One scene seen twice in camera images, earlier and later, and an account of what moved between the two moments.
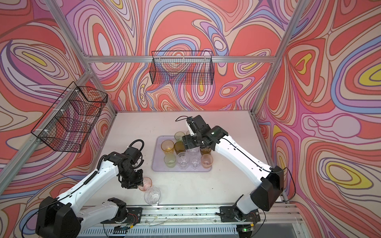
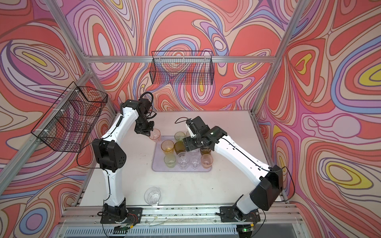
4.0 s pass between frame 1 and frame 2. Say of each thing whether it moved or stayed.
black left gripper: moved
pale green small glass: stayed
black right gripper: stayed
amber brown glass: stayed
